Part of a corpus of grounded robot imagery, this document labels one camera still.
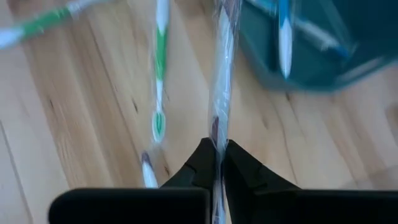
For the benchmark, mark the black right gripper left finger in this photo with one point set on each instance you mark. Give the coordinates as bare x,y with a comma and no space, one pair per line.
130,208

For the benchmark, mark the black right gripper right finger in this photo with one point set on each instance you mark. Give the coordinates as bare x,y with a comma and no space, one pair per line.
311,208

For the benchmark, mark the green toothbrush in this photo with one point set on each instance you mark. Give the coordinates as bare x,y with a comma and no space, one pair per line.
40,23
160,62

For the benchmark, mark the blue toothbrush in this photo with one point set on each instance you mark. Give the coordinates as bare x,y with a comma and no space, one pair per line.
320,37
284,40

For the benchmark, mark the teal plastic bin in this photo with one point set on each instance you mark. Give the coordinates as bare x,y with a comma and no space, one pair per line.
357,46

